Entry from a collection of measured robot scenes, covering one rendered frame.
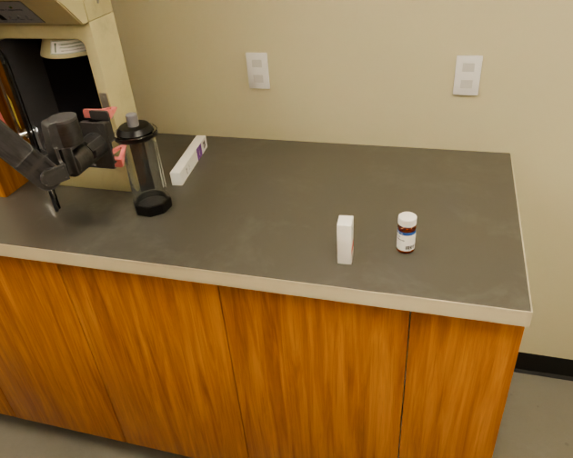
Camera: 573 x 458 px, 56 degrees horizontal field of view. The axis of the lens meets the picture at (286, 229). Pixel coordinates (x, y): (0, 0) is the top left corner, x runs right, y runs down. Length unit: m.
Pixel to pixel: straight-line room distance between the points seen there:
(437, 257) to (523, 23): 0.71
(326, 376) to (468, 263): 0.46
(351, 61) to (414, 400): 0.97
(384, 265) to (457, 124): 0.66
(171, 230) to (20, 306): 0.55
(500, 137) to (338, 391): 0.89
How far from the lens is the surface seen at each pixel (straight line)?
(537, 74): 1.69
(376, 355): 1.31
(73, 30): 1.49
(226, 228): 1.36
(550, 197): 1.86
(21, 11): 1.47
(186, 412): 1.73
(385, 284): 1.16
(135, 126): 1.39
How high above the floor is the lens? 1.68
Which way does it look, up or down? 34 degrees down
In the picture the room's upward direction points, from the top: 5 degrees counter-clockwise
